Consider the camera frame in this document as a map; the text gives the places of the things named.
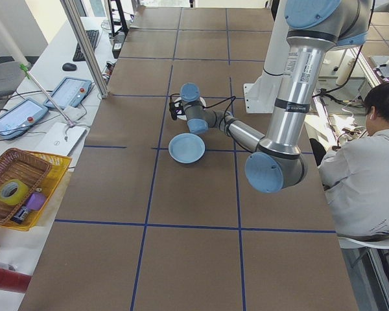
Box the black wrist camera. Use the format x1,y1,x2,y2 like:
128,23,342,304
169,100,184,121

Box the seated person in grey hoodie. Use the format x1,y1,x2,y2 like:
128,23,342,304
309,80,389,242

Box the white closed laptop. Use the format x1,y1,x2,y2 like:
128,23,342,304
34,121,88,157

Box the yellow plastic basket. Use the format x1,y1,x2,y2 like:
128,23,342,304
0,150,73,232

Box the grey cloth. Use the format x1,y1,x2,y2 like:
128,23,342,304
58,104,88,122

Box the red cylinder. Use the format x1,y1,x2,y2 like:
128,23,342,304
0,264,32,295

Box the small black device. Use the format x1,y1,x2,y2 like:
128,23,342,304
12,206,31,224

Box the brown wicker basket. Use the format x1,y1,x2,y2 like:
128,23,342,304
0,147,53,225

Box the black keyboard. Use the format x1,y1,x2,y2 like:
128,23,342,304
72,29,100,63

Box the black computer case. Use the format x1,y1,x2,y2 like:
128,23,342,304
111,32,128,60

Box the grey office chair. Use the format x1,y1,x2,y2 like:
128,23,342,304
0,60,27,101

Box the blue teach pendant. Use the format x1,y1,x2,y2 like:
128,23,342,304
0,97,50,141
43,76,95,110

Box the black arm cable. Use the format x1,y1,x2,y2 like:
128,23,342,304
200,95,237,121

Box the yellow-green tape roll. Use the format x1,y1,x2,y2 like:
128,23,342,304
0,179,30,207

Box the thin metal rod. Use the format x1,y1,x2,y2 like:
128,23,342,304
18,63,77,128

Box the aluminium frame post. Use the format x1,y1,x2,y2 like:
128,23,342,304
58,0,110,99

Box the light blue plate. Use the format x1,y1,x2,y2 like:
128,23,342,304
169,145,206,167
168,132,206,165

